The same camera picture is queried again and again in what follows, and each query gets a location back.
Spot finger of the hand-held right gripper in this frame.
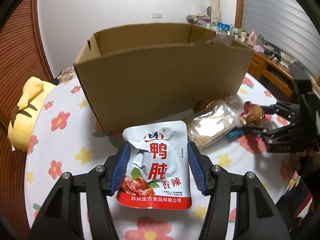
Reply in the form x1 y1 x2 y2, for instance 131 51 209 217
239 124 300 145
259 101 300 120

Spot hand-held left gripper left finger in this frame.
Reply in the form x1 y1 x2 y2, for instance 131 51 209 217
30 142 132 240

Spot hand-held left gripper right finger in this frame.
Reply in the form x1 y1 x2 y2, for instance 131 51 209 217
187 141 292 240

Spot pink chicken leg packet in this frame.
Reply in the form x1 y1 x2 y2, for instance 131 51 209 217
241 101 269 125

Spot teal foil snack packet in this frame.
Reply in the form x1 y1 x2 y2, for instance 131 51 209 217
226 127 244 138

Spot white red snack packet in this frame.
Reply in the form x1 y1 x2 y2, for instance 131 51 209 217
116 120 192 210

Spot clear beige biscuit packet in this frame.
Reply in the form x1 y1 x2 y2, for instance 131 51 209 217
186 95 247 150

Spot cardboard box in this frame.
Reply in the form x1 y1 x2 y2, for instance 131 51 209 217
73 22 255 136

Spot wooden sideboard cabinet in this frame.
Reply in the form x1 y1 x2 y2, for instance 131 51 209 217
235 40 295 100

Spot black tripod gadget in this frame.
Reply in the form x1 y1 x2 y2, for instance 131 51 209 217
269 49 283 62

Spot pink thermos jug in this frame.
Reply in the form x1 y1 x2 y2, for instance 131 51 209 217
247 29 259 45

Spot grey window blind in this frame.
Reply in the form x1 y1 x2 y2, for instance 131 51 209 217
241 0 320 80

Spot yellow plush toy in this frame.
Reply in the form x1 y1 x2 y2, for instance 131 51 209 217
7 76 57 152

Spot pile of folded cloths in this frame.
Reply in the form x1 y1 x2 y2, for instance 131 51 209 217
187 13 212 25

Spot beige floral curtain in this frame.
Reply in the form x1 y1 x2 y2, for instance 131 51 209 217
207 0 223 25

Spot wooden louvered wardrobe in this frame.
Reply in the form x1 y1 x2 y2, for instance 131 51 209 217
0 0 54 240

